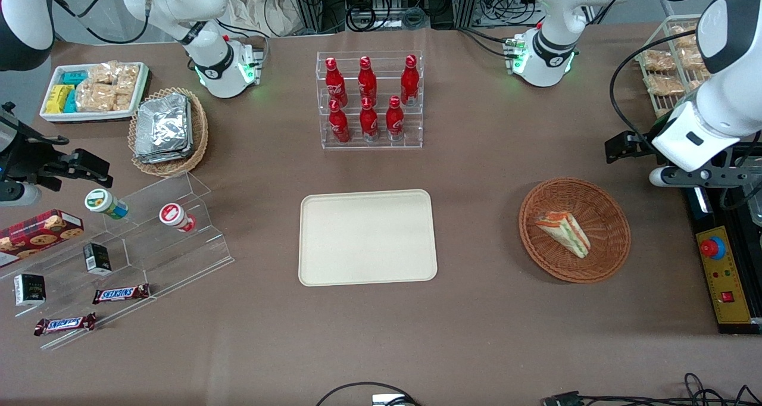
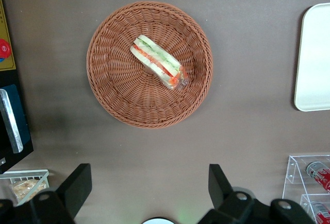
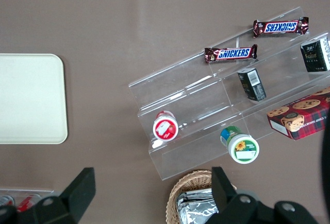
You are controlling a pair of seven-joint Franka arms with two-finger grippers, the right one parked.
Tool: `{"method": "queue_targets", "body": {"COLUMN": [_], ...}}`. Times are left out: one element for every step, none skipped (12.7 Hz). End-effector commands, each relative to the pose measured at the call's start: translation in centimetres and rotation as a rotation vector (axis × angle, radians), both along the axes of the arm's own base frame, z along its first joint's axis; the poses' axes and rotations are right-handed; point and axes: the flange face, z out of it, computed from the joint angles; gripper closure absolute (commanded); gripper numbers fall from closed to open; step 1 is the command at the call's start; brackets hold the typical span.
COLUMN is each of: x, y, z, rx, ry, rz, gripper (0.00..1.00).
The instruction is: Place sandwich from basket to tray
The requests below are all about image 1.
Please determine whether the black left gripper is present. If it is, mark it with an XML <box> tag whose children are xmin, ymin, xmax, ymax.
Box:
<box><xmin>605</xmin><ymin>131</ymin><xmax>658</xmax><ymax>164</ymax></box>

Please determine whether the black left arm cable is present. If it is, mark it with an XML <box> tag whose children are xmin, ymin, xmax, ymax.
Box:
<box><xmin>609</xmin><ymin>45</ymin><xmax>713</xmax><ymax>152</ymax></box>

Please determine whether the black cable bundle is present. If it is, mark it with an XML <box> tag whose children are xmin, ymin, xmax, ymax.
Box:
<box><xmin>344</xmin><ymin>4</ymin><xmax>430</xmax><ymax>33</ymax></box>

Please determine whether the silver foil packet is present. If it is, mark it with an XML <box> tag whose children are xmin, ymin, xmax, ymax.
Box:
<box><xmin>135</xmin><ymin>147</ymin><xmax>195</xmax><ymax>165</ymax></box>
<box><xmin>135</xmin><ymin>93</ymin><xmax>191</xmax><ymax>158</ymax></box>

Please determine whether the small black carton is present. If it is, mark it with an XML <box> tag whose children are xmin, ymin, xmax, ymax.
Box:
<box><xmin>83</xmin><ymin>242</ymin><xmax>113</xmax><ymax>275</ymax></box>
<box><xmin>14</xmin><ymin>273</ymin><xmax>47</xmax><ymax>307</ymax></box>

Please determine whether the white rectangular snack tray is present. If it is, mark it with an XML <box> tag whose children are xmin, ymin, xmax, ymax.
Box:
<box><xmin>39</xmin><ymin>61</ymin><xmax>151</xmax><ymax>124</ymax></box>

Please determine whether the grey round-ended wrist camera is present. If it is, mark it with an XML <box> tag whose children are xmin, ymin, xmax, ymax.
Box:
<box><xmin>0</xmin><ymin>181</ymin><xmax>43</xmax><ymax>208</ymax></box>
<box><xmin>648</xmin><ymin>165</ymin><xmax>762</xmax><ymax>189</ymax></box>

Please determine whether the red cola bottle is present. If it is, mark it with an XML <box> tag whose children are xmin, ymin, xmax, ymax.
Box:
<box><xmin>385</xmin><ymin>95</ymin><xmax>406</xmax><ymax>142</ymax></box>
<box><xmin>324</xmin><ymin>57</ymin><xmax>348</xmax><ymax>108</ymax></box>
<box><xmin>400</xmin><ymin>54</ymin><xmax>420</xmax><ymax>107</ymax></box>
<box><xmin>359</xmin><ymin>96</ymin><xmax>380</xmax><ymax>143</ymax></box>
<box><xmin>358</xmin><ymin>55</ymin><xmax>379</xmax><ymax>104</ymax></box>
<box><xmin>328</xmin><ymin>99</ymin><xmax>351</xmax><ymax>144</ymax></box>

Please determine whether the brown round wicker basket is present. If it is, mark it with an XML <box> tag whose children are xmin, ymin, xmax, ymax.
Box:
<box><xmin>518</xmin><ymin>177</ymin><xmax>632</xmax><ymax>285</ymax></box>

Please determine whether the cream plastic tray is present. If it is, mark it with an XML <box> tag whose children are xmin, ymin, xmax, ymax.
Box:
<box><xmin>298</xmin><ymin>189</ymin><xmax>438</xmax><ymax>288</ymax></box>

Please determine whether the red cookie box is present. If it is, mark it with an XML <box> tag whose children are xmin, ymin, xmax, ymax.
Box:
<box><xmin>0</xmin><ymin>209</ymin><xmax>85</xmax><ymax>269</ymax></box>

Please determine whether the beige cloth bag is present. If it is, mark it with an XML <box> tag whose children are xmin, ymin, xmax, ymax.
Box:
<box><xmin>224</xmin><ymin>0</ymin><xmax>299</xmax><ymax>38</ymax></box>

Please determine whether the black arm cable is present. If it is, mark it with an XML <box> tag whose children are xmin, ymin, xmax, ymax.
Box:
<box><xmin>609</xmin><ymin>45</ymin><xmax>713</xmax><ymax>152</ymax></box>
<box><xmin>52</xmin><ymin>0</ymin><xmax>151</xmax><ymax>45</ymax></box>

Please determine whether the black looped cable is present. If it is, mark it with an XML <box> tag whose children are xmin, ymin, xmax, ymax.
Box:
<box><xmin>315</xmin><ymin>382</ymin><xmax>419</xmax><ymax>406</ymax></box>

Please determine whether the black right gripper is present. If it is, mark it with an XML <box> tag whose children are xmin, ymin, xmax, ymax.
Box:
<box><xmin>5</xmin><ymin>133</ymin><xmax>114</xmax><ymax>192</ymax></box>

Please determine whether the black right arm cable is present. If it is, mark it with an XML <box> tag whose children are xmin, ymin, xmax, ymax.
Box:
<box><xmin>52</xmin><ymin>0</ymin><xmax>151</xmax><ymax>45</ymax></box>

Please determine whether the red emergency stop button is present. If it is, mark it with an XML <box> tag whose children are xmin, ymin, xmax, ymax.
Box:
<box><xmin>699</xmin><ymin>236</ymin><xmax>727</xmax><ymax>261</ymax></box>

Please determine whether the green-lidded yogurt cup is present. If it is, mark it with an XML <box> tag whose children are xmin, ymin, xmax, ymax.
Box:
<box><xmin>84</xmin><ymin>188</ymin><xmax>129</xmax><ymax>220</ymax></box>

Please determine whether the brown snickers bar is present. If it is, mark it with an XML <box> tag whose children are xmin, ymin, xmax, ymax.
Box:
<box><xmin>33</xmin><ymin>313</ymin><xmax>98</xmax><ymax>337</ymax></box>
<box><xmin>92</xmin><ymin>283</ymin><xmax>151</xmax><ymax>305</ymax></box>

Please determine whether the black yellow control box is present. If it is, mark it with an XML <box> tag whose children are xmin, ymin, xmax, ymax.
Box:
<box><xmin>679</xmin><ymin>145</ymin><xmax>762</xmax><ymax>336</ymax></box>

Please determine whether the black connector cable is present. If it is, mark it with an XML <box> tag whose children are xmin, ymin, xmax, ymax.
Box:
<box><xmin>541</xmin><ymin>373</ymin><xmax>762</xmax><ymax>406</ymax></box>

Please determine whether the white wire rack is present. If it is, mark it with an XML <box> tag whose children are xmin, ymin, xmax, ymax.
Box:
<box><xmin>633</xmin><ymin>14</ymin><xmax>715</xmax><ymax>119</ymax></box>

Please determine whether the clear plastic container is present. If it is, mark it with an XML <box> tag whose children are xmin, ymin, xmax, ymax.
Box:
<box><xmin>747</xmin><ymin>181</ymin><xmax>762</xmax><ymax>227</ymax></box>

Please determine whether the light oval wicker basket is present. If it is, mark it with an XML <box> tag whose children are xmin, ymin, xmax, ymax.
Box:
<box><xmin>127</xmin><ymin>87</ymin><xmax>210</xmax><ymax>178</ymax></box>

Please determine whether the aluminium equipment frame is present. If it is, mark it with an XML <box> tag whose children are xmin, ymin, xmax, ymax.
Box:
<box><xmin>288</xmin><ymin>0</ymin><xmax>538</xmax><ymax>34</ymax></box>

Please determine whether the clear acrylic step display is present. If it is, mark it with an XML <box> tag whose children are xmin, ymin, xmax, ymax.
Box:
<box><xmin>0</xmin><ymin>170</ymin><xmax>235</xmax><ymax>352</ymax></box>

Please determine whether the triangle sandwich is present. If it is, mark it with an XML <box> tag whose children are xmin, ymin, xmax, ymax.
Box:
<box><xmin>534</xmin><ymin>211</ymin><xmax>592</xmax><ymax>260</ymax></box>

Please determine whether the red-lidded yogurt cup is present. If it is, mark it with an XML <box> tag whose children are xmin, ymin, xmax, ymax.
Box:
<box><xmin>158</xmin><ymin>202</ymin><xmax>198</xmax><ymax>233</ymax></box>

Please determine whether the yellow snack packet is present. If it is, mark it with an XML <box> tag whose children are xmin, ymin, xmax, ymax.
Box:
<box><xmin>45</xmin><ymin>85</ymin><xmax>74</xmax><ymax>114</ymax></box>

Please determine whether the clear acrylic bottle rack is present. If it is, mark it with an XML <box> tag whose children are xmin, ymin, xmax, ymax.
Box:
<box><xmin>316</xmin><ymin>50</ymin><xmax>424</xmax><ymax>151</ymax></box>

